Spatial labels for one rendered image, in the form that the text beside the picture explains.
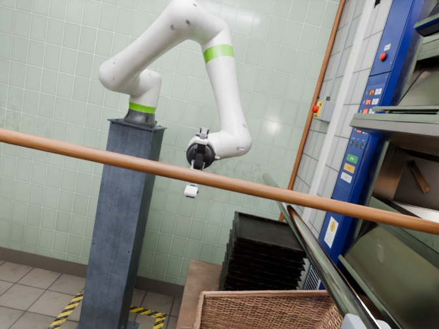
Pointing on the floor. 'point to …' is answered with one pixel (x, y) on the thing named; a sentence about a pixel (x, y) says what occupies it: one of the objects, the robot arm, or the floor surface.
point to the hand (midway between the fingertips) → (195, 168)
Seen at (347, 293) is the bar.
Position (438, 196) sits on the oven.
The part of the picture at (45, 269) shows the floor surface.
